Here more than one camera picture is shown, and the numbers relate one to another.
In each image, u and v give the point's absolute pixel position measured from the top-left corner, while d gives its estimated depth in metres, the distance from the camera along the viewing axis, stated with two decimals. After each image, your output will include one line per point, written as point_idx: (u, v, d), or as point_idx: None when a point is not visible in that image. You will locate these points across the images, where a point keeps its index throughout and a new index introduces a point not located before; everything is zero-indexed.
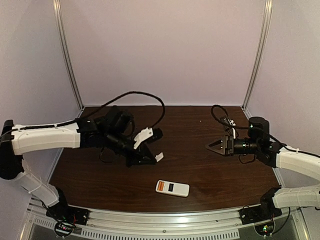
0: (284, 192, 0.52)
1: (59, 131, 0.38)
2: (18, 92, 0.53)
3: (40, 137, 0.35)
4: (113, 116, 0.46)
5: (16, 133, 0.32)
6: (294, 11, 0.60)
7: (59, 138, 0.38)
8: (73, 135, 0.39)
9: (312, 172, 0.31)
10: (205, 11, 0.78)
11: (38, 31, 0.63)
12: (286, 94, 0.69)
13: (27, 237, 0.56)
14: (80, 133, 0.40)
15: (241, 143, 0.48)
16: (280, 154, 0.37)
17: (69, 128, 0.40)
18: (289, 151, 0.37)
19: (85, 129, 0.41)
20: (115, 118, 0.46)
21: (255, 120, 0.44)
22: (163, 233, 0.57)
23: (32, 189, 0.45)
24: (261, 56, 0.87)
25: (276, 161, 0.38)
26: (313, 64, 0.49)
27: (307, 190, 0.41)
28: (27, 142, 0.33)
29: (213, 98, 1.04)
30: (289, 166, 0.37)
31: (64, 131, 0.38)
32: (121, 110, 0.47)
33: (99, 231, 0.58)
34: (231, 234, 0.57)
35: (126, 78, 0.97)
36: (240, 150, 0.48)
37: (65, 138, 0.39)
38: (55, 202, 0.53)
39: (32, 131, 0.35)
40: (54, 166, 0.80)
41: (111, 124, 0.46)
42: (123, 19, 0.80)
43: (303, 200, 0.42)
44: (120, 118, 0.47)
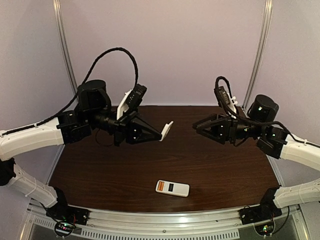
0: (284, 192, 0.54)
1: (39, 130, 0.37)
2: (18, 92, 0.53)
3: (22, 139, 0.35)
4: (81, 98, 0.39)
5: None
6: (294, 11, 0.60)
7: (41, 137, 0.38)
8: (53, 133, 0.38)
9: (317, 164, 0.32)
10: (205, 11, 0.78)
11: (38, 32, 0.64)
12: (286, 94, 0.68)
13: (27, 237, 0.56)
14: (60, 128, 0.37)
15: (241, 126, 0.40)
16: (287, 145, 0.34)
17: (50, 125, 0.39)
18: (296, 143, 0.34)
19: (65, 124, 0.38)
20: (86, 100, 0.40)
21: (263, 102, 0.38)
22: (163, 233, 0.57)
23: (28, 192, 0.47)
24: (261, 56, 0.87)
25: (282, 152, 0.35)
26: (313, 64, 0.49)
27: (308, 186, 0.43)
28: (10, 146, 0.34)
29: (213, 98, 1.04)
30: (294, 157, 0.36)
31: (44, 129, 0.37)
32: (81, 86, 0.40)
33: (99, 231, 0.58)
34: (231, 234, 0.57)
35: (126, 78, 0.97)
36: (240, 133, 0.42)
37: (47, 136, 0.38)
38: (54, 202, 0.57)
39: (14, 135, 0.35)
40: (54, 166, 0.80)
41: (89, 106, 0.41)
42: (123, 19, 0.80)
43: (306, 196, 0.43)
44: (87, 95, 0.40)
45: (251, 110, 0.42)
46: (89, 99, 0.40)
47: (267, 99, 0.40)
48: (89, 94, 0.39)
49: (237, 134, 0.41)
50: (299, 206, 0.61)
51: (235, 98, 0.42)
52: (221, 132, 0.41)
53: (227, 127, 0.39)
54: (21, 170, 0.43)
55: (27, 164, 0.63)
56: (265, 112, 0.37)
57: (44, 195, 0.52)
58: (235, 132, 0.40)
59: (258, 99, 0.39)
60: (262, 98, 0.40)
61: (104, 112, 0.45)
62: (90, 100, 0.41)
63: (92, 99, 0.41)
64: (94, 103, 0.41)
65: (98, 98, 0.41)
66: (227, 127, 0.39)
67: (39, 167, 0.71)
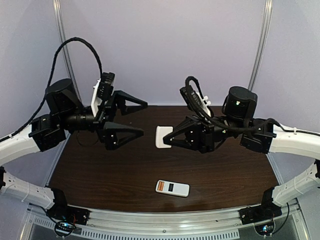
0: (280, 190, 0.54)
1: (14, 141, 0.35)
2: (18, 93, 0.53)
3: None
4: (49, 100, 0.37)
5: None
6: (294, 11, 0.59)
7: (17, 147, 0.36)
8: (30, 142, 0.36)
9: (310, 151, 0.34)
10: (205, 11, 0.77)
11: (37, 32, 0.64)
12: (286, 93, 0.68)
13: (27, 236, 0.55)
14: (33, 138, 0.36)
15: (220, 129, 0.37)
16: (277, 139, 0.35)
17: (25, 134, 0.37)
18: (285, 133, 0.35)
19: (36, 131, 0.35)
20: (54, 101, 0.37)
21: (239, 95, 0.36)
22: (163, 233, 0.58)
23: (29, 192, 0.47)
24: (261, 56, 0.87)
25: (272, 146, 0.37)
26: (313, 64, 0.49)
27: (302, 178, 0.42)
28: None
29: (212, 99, 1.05)
30: (284, 148, 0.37)
31: (18, 139, 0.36)
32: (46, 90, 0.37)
33: (99, 231, 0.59)
34: (231, 234, 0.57)
35: (126, 78, 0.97)
36: (218, 136, 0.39)
37: (24, 146, 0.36)
38: (51, 204, 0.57)
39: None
40: (54, 166, 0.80)
41: (58, 110, 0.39)
42: (123, 18, 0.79)
43: (302, 188, 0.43)
44: (54, 99, 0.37)
45: (226, 105, 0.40)
46: (56, 102, 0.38)
47: (240, 90, 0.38)
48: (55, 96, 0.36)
49: (215, 137, 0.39)
50: (299, 206, 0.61)
51: (207, 97, 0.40)
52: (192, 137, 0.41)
53: (197, 132, 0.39)
54: (12, 176, 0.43)
55: (26, 165, 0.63)
56: (244, 105, 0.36)
57: None
58: (211, 139, 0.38)
59: (234, 92, 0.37)
60: (236, 89, 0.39)
61: (79, 110, 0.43)
62: (58, 103, 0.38)
63: (59, 103, 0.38)
64: (63, 106, 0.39)
65: (65, 101, 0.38)
66: (197, 132, 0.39)
67: (38, 167, 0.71)
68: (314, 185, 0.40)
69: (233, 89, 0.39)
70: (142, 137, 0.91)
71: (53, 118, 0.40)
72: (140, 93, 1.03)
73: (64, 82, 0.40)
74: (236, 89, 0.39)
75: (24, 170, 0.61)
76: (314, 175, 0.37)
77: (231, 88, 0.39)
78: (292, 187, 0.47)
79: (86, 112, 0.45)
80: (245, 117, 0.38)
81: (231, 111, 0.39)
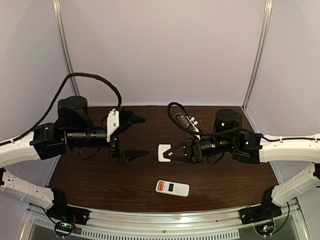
0: (279, 189, 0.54)
1: (14, 146, 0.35)
2: (19, 93, 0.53)
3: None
4: (60, 114, 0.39)
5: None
6: (294, 11, 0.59)
7: (17, 153, 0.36)
8: (29, 150, 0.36)
9: (305, 156, 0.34)
10: (205, 11, 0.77)
11: (37, 32, 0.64)
12: (286, 93, 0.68)
13: (27, 237, 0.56)
14: (33, 146, 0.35)
15: (208, 144, 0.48)
16: (263, 149, 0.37)
17: (26, 140, 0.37)
18: (273, 143, 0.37)
19: (38, 139, 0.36)
20: (66, 116, 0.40)
21: (226, 117, 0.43)
22: (163, 233, 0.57)
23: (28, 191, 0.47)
24: (261, 56, 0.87)
25: (261, 156, 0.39)
26: (313, 64, 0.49)
27: (300, 178, 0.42)
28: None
29: (212, 98, 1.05)
30: (277, 157, 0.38)
31: (19, 145, 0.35)
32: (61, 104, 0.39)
33: (99, 231, 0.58)
34: (231, 234, 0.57)
35: (126, 79, 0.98)
36: (208, 151, 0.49)
37: (23, 152, 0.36)
38: (51, 204, 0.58)
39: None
40: (54, 167, 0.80)
41: (67, 125, 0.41)
42: (123, 19, 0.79)
43: (301, 187, 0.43)
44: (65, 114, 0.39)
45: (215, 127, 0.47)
46: (67, 117, 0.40)
47: (226, 112, 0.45)
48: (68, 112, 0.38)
49: (204, 151, 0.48)
50: (299, 206, 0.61)
51: (193, 118, 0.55)
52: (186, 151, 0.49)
53: (189, 146, 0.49)
54: (12, 175, 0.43)
55: (26, 165, 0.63)
56: (229, 125, 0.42)
57: None
58: (199, 151, 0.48)
59: (219, 114, 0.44)
60: (221, 111, 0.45)
61: (91, 129, 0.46)
62: (68, 118, 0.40)
63: (70, 118, 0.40)
64: (73, 122, 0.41)
65: (77, 119, 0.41)
66: (189, 145, 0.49)
67: (39, 168, 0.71)
68: (312, 184, 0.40)
69: (221, 111, 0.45)
70: (141, 137, 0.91)
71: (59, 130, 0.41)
72: (140, 93, 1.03)
73: (82, 100, 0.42)
74: (224, 111, 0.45)
75: (24, 169, 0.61)
76: (312, 175, 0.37)
77: (219, 110, 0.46)
78: (290, 187, 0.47)
79: (97, 129, 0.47)
80: None
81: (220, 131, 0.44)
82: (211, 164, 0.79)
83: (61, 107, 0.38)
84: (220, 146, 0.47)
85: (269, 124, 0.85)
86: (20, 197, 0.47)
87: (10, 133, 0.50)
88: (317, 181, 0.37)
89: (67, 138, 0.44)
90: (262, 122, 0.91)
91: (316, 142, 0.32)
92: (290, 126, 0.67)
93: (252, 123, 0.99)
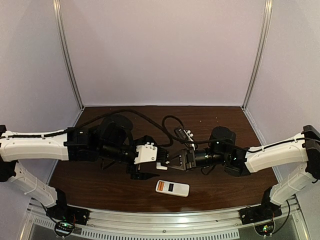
0: (276, 189, 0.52)
1: (46, 143, 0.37)
2: (18, 93, 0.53)
3: (27, 147, 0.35)
4: (108, 127, 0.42)
5: (3, 141, 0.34)
6: (294, 11, 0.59)
7: (47, 149, 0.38)
8: (60, 149, 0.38)
9: (289, 158, 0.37)
10: (205, 11, 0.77)
11: (38, 32, 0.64)
12: (286, 93, 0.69)
13: (27, 237, 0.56)
14: (66, 146, 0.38)
15: (202, 155, 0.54)
16: (248, 161, 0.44)
17: (57, 138, 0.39)
18: (256, 154, 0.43)
19: (72, 142, 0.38)
20: (111, 130, 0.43)
21: (220, 135, 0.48)
22: (163, 233, 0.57)
23: (29, 190, 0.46)
24: (261, 56, 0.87)
25: (249, 167, 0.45)
26: (314, 64, 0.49)
27: (294, 175, 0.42)
28: (12, 150, 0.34)
29: (212, 98, 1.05)
30: (265, 164, 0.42)
31: (51, 143, 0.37)
32: (114, 121, 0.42)
33: (100, 231, 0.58)
34: (231, 234, 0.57)
35: (126, 78, 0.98)
36: (201, 161, 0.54)
37: (52, 150, 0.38)
38: (53, 203, 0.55)
39: (21, 140, 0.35)
40: (55, 165, 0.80)
41: (107, 138, 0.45)
42: (123, 19, 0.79)
43: (296, 185, 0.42)
44: (111, 129, 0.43)
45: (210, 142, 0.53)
46: (112, 132, 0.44)
47: (221, 130, 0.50)
48: (115, 127, 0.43)
49: (199, 161, 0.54)
50: (299, 206, 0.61)
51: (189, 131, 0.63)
52: (182, 159, 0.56)
53: (184, 155, 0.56)
54: (23, 168, 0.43)
55: (28, 165, 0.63)
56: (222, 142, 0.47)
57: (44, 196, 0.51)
58: (192, 157, 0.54)
59: (215, 132, 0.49)
60: (217, 129, 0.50)
61: (125, 148, 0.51)
62: (112, 132, 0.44)
63: (113, 134, 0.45)
64: (114, 138, 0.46)
65: (120, 136, 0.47)
66: (184, 153, 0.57)
67: (39, 168, 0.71)
68: (307, 180, 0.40)
69: (217, 130, 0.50)
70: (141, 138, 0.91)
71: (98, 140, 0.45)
72: (140, 93, 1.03)
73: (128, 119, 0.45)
74: (220, 130, 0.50)
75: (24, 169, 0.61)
76: (304, 171, 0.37)
77: (215, 128, 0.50)
78: (286, 185, 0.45)
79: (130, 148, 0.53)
80: (225, 151, 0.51)
81: (214, 146, 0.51)
82: (205, 173, 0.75)
83: (112, 121, 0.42)
84: (213, 158, 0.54)
85: (269, 124, 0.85)
86: (24, 191, 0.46)
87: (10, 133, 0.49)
88: (311, 177, 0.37)
89: (101, 149, 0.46)
90: (262, 122, 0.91)
91: (295, 142, 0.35)
92: (291, 126, 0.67)
93: (252, 123, 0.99)
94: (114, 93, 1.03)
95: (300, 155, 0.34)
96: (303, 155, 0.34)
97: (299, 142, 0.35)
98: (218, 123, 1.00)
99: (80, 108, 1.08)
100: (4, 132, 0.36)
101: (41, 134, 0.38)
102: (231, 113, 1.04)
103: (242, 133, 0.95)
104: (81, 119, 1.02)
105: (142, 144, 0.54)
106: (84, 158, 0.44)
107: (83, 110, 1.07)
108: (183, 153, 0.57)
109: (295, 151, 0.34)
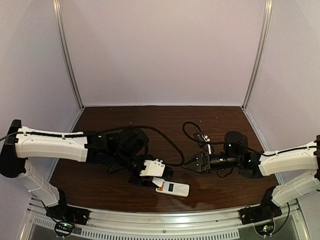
0: (279, 189, 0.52)
1: (66, 143, 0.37)
2: (18, 94, 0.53)
3: (44, 145, 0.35)
4: (128, 137, 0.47)
5: (20, 137, 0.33)
6: (294, 12, 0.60)
7: (65, 150, 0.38)
8: (80, 150, 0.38)
9: (301, 165, 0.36)
10: (205, 11, 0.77)
11: (38, 32, 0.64)
12: (286, 93, 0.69)
13: (27, 237, 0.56)
14: (86, 149, 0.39)
15: (217, 159, 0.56)
16: (262, 165, 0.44)
17: (77, 140, 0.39)
18: (269, 158, 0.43)
19: (92, 145, 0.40)
20: (130, 140, 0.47)
21: (233, 138, 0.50)
22: (163, 233, 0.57)
23: (33, 188, 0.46)
24: (261, 56, 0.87)
25: (262, 170, 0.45)
26: (314, 64, 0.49)
27: (302, 178, 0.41)
28: (29, 147, 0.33)
29: (212, 99, 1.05)
30: (279, 169, 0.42)
31: (70, 144, 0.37)
32: (136, 133, 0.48)
33: (99, 231, 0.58)
34: (231, 234, 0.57)
35: (126, 78, 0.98)
36: (216, 165, 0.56)
37: (72, 150, 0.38)
38: (54, 203, 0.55)
39: (38, 138, 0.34)
40: (55, 163, 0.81)
41: (125, 146, 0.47)
42: (123, 19, 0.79)
43: (301, 188, 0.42)
44: (132, 139, 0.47)
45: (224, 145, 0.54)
46: (131, 142, 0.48)
47: (234, 134, 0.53)
48: (135, 138, 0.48)
49: (213, 165, 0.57)
50: (299, 206, 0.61)
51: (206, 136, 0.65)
52: (198, 162, 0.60)
53: (200, 158, 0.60)
54: (32, 166, 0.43)
55: None
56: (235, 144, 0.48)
57: (46, 194, 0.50)
58: (208, 159, 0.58)
59: (229, 136, 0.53)
60: (229, 134, 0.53)
61: (135, 160, 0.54)
62: (131, 142, 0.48)
63: (131, 144, 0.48)
64: (131, 148, 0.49)
65: (138, 146, 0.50)
66: (199, 155, 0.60)
67: (40, 168, 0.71)
68: (314, 186, 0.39)
69: (229, 134, 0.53)
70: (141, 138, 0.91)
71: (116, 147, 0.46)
72: (140, 93, 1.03)
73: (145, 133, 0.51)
74: (232, 135, 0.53)
75: None
76: (313, 177, 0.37)
77: (228, 133, 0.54)
78: (291, 187, 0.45)
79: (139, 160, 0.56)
80: (238, 154, 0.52)
81: (228, 149, 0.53)
82: (221, 176, 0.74)
83: (134, 132, 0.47)
84: (228, 162, 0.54)
85: (269, 124, 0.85)
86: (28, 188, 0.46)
87: None
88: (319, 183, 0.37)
89: (117, 155, 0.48)
90: (262, 122, 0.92)
91: (308, 149, 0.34)
92: (291, 126, 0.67)
93: (252, 123, 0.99)
94: (114, 93, 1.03)
95: (311, 163, 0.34)
96: (315, 162, 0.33)
97: (311, 149, 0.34)
98: (218, 123, 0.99)
99: (80, 108, 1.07)
100: (20, 127, 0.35)
101: (62, 133, 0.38)
102: (231, 113, 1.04)
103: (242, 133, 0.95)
104: (81, 119, 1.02)
105: (150, 159, 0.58)
106: (99, 161, 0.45)
107: (83, 110, 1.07)
108: (199, 156, 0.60)
109: (306, 159, 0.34)
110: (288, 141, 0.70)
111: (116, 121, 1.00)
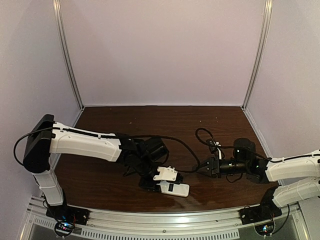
0: (281, 190, 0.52)
1: (103, 143, 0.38)
2: (18, 94, 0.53)
3: (81, 143, 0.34)
4: (155, 145, 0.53)
5: (57, 132, 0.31)
6: (294, 12, 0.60)
7: (99, 149, 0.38)
8: (114, 151, 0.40)
9: (305, 173, 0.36)
10: (205, 11, 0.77)
11: (38, 31, 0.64)
12: (285, 93, 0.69)
13: (27, 237, 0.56)
14: (120, 150, 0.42)
15: (226, 164, 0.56)
16: (269, 170, 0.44)
17: (111, 141, 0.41)
18: (275, 165, 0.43)
19: (126, 147, 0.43)
20: (156, 147, 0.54)
21: (241, 144, 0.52)
22: (163, 233, 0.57)
23: (44, 185, 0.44)
24: (261, 56, 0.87)
25: (268, 176, 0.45)
26: (314, 64, 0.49)
27: (305, 182, 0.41)
28: (66, 144, 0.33)
29: (212, 99, 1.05)
30: (285, 176, 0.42)
31: (106, 144, 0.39)
32: (162, 143, 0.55)
33: (99, 231, 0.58)
34: (231, 234, 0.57)
35: (126, 78, 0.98)
36: (226, 170, 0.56)
37: (105, 150, 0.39)
38: (58, 202, 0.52)
39: (75, 135, 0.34)
40: (58, 158, 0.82)
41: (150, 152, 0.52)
42: (123, 19, 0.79)
43: (303, 192, 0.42)
44: (158, 148, 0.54)
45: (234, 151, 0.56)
46: (155, 150, 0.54)
47: (242, 140, 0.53)
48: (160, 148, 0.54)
49: (222, 169, 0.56)
50: (299, 206, 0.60)
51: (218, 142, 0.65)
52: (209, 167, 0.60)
53: (211, 162, 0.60)
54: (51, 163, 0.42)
55: None
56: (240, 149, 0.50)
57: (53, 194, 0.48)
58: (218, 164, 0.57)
59: (237, 142, 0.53)
60: (238, 140, 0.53)
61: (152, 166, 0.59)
62: (155, 151, 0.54)
63: (155, 152, 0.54)
64: (155, 155, 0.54)
65: (161, 153, 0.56)
66: (211, 161, 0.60)
67: None
68: (315, 192, 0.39)
69: (239, 140, 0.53)
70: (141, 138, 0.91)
71: (143, 152, 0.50)
72: (140, 93, 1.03)
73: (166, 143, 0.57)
74: (241, 140, 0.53)
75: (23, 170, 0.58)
76: (317, 183, 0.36)
77: (238, 139, 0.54)
78: (294, 189, 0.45)
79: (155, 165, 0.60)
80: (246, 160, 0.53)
81: (237, 154, 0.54)
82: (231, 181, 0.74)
83: (160, 141, 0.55)
84: (237, 168, 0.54)
85: (269, 124, 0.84)
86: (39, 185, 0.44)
87: (10, 133, 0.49)
88: None
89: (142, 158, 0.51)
90: (262, 122, 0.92)
91: (313, 157, 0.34)
92: (291, 126, 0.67)
93: (252, 123, 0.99)
94: (114, 93, 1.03)
95: (314, 171, 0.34)
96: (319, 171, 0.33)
97: (316, 157, 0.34)
98: (218, 123, 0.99)
99: (80, 108, 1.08)
100: (54, 123, 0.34)
101: (98, 134, 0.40)
102: (231, 113, 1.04)
103: (241, 133, 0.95)
104: (81, 119, 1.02)
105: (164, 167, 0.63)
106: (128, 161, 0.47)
107: (83, 110, 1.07)
108: (210, 161, 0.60)
109: (311, 167, 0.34)
110: (287, 141, 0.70)
111: (116, 121, 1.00)
